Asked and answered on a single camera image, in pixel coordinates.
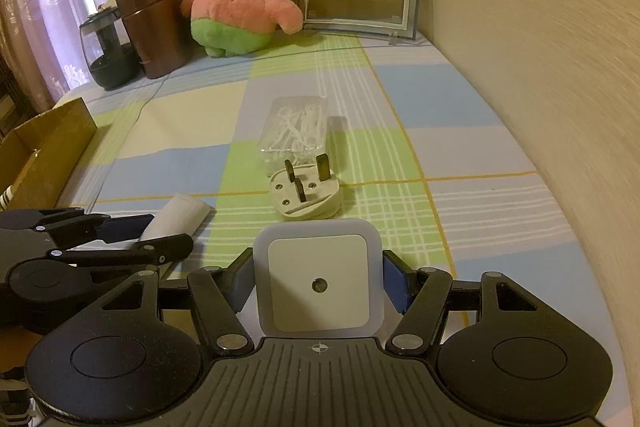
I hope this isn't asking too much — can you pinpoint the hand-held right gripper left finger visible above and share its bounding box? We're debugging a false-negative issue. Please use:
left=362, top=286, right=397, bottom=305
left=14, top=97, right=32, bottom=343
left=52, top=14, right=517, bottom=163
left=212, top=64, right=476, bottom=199
left=100, top=247, right=258, bottom=354

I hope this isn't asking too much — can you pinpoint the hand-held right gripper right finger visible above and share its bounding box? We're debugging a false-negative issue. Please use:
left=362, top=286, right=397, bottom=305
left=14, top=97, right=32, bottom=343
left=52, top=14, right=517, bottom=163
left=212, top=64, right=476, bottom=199
left=382, top=249, right=543, bottom=355

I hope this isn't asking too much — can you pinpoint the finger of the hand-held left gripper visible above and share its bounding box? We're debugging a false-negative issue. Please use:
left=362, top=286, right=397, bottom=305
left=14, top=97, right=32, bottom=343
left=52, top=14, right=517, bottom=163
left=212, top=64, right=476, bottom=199
left=47, top=233, right=195, bottom=275
left=31, top=207, right=155, bottom=249

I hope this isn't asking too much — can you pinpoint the white tube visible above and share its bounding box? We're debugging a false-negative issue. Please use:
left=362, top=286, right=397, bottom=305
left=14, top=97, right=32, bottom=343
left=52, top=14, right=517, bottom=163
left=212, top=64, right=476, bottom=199
left=137, top=193, right=211, bottom=250

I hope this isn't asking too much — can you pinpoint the white square night light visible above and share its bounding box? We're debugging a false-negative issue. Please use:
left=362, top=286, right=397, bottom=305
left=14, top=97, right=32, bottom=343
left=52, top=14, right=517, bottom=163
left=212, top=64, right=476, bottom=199
left=252, top=218, right=385, bottom=339

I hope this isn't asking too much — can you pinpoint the white plug adapter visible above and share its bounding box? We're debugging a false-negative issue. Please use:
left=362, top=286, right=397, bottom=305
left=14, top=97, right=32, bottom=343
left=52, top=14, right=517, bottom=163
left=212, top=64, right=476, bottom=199
left=269, top=154, right=346, bottom=222

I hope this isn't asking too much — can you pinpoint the checked pastel cloth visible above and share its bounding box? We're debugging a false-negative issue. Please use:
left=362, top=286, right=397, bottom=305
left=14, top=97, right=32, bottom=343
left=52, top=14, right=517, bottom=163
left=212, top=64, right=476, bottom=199
left=0, top=32, right=626, bottom=427

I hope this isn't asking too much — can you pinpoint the cardboard box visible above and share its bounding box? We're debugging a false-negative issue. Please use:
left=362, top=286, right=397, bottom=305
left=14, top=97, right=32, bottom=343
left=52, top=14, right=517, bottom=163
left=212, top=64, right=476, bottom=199
left=0, top=98, right=98, bottom=212

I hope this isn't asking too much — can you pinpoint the dark green humidifier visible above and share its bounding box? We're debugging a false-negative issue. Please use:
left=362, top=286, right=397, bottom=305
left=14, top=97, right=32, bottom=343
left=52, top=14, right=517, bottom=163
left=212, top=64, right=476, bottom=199
left=79, top=2, right=143, bottom=91

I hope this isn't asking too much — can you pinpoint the clear plastic floss pick box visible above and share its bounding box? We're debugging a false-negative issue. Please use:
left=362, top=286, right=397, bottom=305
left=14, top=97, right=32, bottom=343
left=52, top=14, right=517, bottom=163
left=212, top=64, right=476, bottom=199
left=259, top=96, right=328, bottom=168

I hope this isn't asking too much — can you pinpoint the brown wooden cylinder container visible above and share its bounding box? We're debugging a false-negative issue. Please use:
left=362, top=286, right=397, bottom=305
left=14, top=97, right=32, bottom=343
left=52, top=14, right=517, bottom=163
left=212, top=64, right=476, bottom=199
left=115, top=0, right=187, bottom=80

